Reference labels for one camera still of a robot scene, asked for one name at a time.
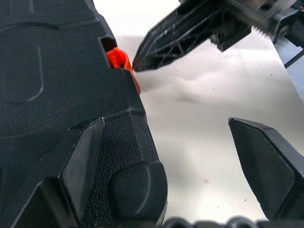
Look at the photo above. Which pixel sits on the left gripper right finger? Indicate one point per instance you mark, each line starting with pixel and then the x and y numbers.
pixel 273 171

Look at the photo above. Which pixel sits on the orange case latch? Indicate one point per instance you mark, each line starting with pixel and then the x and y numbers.
pixel 118 58

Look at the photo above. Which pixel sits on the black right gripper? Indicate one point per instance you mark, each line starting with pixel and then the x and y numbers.
pixel 273 16

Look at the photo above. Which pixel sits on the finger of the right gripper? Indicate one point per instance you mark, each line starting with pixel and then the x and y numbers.
pixel 180 35

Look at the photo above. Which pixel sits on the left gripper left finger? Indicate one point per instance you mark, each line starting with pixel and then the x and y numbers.
pixel 71 180

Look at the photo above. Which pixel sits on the black plastic tool case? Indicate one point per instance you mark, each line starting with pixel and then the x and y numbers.
pixel 59 71

